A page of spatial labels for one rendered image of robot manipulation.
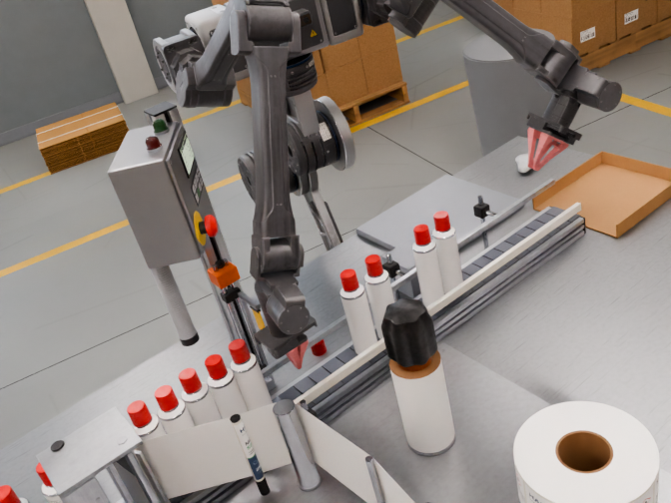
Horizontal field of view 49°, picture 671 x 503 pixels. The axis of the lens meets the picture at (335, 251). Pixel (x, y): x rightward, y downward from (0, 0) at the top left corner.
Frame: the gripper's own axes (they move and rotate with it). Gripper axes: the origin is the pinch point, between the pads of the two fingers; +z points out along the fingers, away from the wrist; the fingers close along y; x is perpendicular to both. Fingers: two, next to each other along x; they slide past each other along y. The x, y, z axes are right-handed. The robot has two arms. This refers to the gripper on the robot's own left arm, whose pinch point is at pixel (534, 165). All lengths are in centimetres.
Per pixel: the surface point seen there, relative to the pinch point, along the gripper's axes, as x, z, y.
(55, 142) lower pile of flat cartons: 5, 131, -434
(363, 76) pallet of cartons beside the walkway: 149, 2, -312
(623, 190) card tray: 57, -2, -21
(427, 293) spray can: -3.5, 34.8, -8.2
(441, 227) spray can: -6.6, 19.9, -10.0
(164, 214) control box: -69, 30, -2
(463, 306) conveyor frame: 5.2, 34.8, -5.0
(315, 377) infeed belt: -24, 58, -6
